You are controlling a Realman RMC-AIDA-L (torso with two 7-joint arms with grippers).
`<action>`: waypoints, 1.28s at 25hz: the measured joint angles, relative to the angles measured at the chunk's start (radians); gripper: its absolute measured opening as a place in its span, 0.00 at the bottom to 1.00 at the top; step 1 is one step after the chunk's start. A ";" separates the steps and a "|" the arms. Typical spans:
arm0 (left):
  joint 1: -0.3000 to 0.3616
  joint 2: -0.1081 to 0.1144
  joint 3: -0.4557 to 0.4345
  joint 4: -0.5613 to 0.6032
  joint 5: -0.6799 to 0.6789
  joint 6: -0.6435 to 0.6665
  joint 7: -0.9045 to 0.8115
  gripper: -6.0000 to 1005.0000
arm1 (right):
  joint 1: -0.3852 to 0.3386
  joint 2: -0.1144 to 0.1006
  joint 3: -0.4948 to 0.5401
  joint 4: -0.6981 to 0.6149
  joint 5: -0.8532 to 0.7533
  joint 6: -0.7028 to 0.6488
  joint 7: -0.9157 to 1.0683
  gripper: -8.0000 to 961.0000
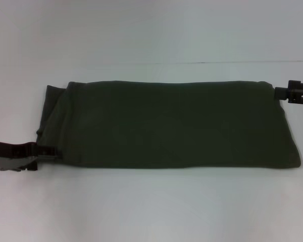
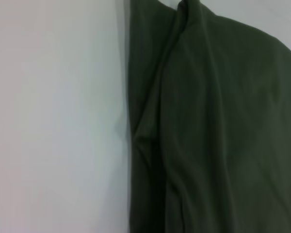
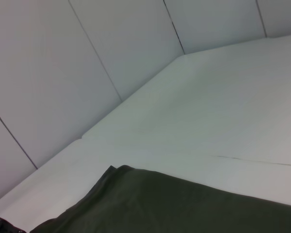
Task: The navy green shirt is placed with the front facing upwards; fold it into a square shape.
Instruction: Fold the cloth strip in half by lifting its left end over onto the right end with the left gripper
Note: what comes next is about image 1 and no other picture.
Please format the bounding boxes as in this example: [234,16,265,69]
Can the dark green FREE t-shirt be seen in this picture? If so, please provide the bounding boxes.
[36,80,303,170]

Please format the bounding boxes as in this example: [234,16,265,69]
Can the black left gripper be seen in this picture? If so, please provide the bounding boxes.
[0,140,60,174]

